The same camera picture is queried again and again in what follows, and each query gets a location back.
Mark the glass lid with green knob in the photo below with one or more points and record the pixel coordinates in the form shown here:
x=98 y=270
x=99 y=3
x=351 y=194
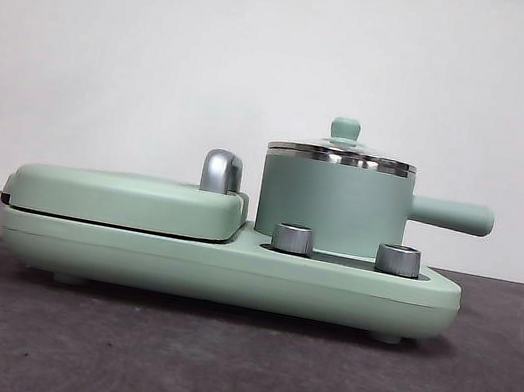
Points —
x=346 y=129

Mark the mint green hinged grill cover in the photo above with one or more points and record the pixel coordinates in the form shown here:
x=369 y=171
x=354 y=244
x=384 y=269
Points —
x=124 y=199

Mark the silver control knob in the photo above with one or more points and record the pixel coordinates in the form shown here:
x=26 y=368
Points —
x=398 y=260
x=293 y=238

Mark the mint green breakfast machine base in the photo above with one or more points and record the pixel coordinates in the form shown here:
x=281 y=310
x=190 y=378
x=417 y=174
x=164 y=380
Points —
x=228 y=271

